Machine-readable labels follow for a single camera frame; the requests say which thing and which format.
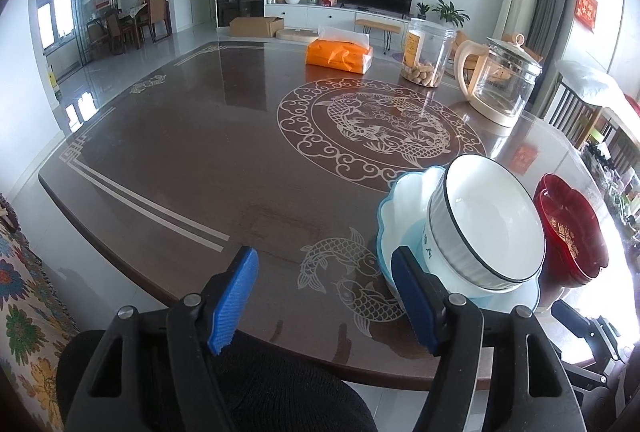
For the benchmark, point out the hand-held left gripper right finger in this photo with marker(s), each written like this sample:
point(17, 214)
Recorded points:
point(415, 302)

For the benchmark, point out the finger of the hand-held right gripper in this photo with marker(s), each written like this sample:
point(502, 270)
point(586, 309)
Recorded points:
point(575, 317)

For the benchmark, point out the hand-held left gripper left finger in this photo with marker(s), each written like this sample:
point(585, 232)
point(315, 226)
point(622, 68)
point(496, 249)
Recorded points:
point(235, 297)

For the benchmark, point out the white bowl with blue print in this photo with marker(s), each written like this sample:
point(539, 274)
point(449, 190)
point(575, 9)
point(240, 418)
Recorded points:
point(450, 272)

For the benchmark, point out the blue and white scalloped bowl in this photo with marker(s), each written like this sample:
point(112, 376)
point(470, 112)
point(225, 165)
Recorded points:
point(400, 217)

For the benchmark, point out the white ribbed bowl black rim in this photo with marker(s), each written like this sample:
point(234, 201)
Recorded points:
point(490, 217)

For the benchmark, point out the person's black trouser leg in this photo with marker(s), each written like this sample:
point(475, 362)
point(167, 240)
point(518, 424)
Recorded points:
point(290, 392)

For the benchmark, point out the tray of toiletries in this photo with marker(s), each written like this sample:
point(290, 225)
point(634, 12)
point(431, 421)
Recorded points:
point(615, 182)

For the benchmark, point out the dark wooden chair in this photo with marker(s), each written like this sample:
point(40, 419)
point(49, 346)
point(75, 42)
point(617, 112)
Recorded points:
point(565, 111)

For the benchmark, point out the red cloth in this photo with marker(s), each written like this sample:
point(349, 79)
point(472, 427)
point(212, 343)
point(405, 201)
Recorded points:
point(632, 104)

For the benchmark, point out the white pillow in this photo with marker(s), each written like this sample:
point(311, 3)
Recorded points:
point(585, 79)

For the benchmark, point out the clear plastic snack jar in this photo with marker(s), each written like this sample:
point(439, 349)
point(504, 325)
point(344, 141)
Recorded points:
point(427, 51)

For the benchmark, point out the orange tissue pack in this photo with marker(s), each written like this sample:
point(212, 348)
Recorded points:
point(335, 54)

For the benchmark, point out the beige floor cushion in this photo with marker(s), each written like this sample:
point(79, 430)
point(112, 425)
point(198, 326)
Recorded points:
point(295, 34)

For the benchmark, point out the cardboard box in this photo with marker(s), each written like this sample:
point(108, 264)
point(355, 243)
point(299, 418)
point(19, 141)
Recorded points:
point(252, 27)

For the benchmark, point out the wooden bench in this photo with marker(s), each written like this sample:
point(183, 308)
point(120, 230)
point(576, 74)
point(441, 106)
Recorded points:
point(377, 25)

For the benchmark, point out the wooden dining chair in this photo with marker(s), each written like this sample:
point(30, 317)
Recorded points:
point(105, 36)
point(159, 14)

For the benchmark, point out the large leafy potted plant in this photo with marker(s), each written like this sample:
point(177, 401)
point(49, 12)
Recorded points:
point(450, 11)

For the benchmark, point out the small green potted plant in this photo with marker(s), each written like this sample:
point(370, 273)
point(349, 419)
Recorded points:
point(423, 9)

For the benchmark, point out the white television cabinet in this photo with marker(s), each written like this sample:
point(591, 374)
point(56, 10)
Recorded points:
point(315, 14)

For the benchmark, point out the dining table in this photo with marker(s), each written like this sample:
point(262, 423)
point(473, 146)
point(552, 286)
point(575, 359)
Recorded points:
point(132, 19)

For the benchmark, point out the red wall hanging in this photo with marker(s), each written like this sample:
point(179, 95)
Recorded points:
point(586, 6)

